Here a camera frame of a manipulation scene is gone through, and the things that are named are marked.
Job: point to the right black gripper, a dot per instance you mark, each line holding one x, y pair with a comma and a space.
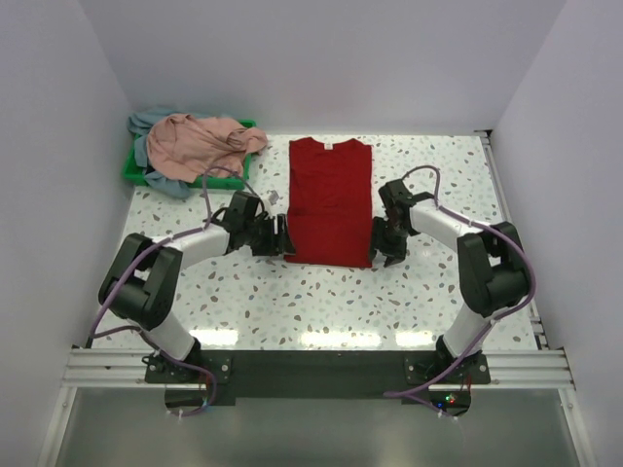
395, 253

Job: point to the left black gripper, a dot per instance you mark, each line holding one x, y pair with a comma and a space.
276, 243

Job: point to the red t shirt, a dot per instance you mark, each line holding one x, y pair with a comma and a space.
330, 208

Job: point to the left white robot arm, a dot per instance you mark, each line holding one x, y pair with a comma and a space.
140, 286

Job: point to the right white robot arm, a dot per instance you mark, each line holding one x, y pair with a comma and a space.
494, 274

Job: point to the pink t shirt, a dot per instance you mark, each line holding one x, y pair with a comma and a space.
182, 147

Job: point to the green plastic bin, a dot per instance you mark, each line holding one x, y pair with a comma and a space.
132, 172

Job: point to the light blue t shirt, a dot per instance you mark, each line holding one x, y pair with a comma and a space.
139, 125

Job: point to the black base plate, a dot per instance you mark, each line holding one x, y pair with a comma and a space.
222, 377

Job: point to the aluminium frame rail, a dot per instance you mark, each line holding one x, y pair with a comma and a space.
540, 369

